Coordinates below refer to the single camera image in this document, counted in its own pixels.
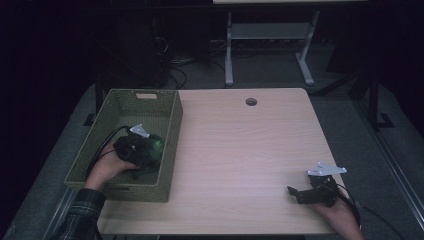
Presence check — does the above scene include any bundle of floor cables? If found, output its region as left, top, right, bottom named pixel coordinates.
left=151, top=19, right=228, bottom=90

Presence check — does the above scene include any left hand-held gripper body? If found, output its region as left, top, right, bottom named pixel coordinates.
left=112, top=123, right=152, bottom=168

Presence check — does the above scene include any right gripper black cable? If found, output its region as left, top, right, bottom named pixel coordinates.
left=335, top=183, right=362, bottom=228

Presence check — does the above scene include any grey metal table frame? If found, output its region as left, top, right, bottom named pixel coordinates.
left=224, top=9, right=322, bottom=87

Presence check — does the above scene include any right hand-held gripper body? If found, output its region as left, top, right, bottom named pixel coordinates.
left=295, top=161, right=348, bottom=208

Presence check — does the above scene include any person's right hand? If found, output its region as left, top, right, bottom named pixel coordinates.
left=310, top=195, right=360, bottom=232

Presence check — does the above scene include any person's left hand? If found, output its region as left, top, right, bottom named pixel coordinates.
left=84, top=149, right=142, bottom=192

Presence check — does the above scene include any black floor cable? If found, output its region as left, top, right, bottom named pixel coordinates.
left=358, top=201, right=407, bottom=240

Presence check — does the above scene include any black metal stand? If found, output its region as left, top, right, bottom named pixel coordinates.
left=364, top=66, right=396, bottom=132
left=82, top=71, right=105, bottom=128

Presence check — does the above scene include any green woven basket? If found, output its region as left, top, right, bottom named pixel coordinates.
left=64, top=88, right=184, bottom=203

